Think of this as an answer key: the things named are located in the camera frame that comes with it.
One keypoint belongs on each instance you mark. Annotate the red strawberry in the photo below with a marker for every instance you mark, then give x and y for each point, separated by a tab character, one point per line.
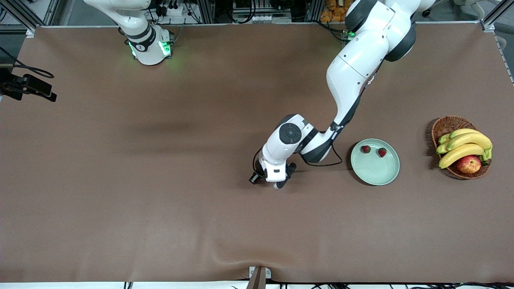
366	149
382	152

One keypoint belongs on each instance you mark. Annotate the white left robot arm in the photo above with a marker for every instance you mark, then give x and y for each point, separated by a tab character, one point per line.
361	60

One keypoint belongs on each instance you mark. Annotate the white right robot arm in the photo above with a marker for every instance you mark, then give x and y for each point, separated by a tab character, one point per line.
148	48

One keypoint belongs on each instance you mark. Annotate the light green round plate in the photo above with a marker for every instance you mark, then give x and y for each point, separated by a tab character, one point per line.
375	168

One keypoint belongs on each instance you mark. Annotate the brown table cover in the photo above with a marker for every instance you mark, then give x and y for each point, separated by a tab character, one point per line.
200	120

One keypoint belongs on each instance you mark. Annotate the white power strip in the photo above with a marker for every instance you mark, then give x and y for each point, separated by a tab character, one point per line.
172	11

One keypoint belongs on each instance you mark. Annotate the greenish yellow banana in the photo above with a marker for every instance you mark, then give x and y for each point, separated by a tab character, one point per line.
441	148
443	139

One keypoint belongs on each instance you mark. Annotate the pile of orange buns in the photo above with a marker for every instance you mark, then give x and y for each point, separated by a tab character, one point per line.
333	12

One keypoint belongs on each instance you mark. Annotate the brown wicker basket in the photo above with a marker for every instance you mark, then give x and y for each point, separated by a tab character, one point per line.
447	124

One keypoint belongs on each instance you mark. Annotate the long yellow banana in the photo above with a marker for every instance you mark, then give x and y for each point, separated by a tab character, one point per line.
457	154

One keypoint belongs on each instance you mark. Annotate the small yellow banana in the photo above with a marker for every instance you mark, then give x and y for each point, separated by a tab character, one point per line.
461	131

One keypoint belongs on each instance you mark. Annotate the red apple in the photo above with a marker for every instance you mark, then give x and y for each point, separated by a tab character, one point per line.
468	164

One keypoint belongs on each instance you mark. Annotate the large yellow banana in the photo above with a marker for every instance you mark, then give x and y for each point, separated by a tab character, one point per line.
474	139

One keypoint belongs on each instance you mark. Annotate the green banana bunch stalk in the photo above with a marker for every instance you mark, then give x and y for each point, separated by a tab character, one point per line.
487	154

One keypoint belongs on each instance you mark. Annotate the slanted aluminium frame strut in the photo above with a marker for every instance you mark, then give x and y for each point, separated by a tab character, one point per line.
496	16
22	18

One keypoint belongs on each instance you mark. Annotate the silver metal edge bracket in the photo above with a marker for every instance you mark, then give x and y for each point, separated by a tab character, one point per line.
252	273

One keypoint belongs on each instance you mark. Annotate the brown bar under bracket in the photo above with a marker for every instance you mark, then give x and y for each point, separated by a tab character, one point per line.
257	281

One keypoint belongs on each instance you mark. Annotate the aluminium frame post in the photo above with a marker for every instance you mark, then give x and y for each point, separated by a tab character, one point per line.
315	10
207	11

